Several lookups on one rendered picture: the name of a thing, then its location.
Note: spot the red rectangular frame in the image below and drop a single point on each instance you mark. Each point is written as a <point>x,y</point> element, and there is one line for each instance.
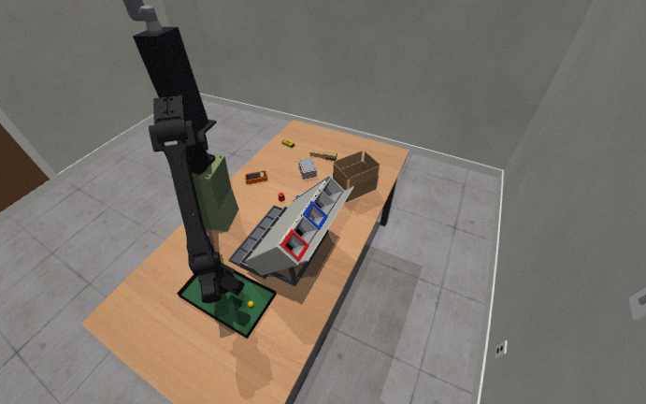
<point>287,238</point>

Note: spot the blue square band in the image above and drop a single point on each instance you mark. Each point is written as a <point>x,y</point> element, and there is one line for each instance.
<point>307,210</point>

